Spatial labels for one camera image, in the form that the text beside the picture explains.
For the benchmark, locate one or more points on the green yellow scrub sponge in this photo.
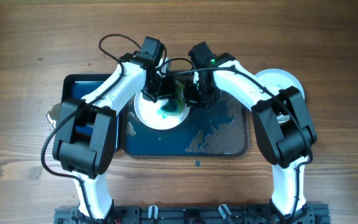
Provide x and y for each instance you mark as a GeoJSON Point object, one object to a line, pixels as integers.
{"type": "Point", "coordinates": [174, 106]}

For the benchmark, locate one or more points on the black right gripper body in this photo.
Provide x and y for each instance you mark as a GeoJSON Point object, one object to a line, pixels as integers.
{"type": "Point", "coordinates": [201, 99]}

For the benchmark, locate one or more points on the small blue droplet on table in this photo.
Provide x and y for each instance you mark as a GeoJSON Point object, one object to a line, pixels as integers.
{"type": "Point", "coordinates": [197, 163]}

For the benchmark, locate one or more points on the white plate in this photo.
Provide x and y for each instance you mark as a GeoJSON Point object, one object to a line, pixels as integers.
{"type": "Point", "coordinates": [148, 113]}
{"type": "Point", "coordinates": [279, 78]}

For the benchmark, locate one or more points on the large dark serving tray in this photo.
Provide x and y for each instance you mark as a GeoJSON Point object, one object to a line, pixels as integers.
{"type": "Point", "coordinates": [218, 131]}

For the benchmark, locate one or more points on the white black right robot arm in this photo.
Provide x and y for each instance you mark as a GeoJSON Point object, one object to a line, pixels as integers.
{"type": "Point", "coordinates": [283, 127]}

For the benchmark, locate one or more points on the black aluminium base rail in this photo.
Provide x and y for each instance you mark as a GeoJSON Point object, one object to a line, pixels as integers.
{"type": "Point", "coordinates": [254, 213]}

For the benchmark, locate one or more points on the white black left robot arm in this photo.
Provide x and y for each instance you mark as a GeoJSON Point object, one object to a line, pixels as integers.
{"type": "Point", "coordinates": [84, 139]}

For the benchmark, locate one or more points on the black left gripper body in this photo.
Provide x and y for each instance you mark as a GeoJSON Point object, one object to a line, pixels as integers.
{"type": "Point", "coordinates": [160, 88]}

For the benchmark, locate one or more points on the water puddle on table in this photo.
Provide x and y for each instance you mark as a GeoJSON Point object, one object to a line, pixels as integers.
{"type": "Point", "coordinates": [53, 115]}

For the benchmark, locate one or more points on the small black water tray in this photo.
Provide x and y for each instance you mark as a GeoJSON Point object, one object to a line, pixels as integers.
{"type": "Point", "coordinates": [78, 85]}

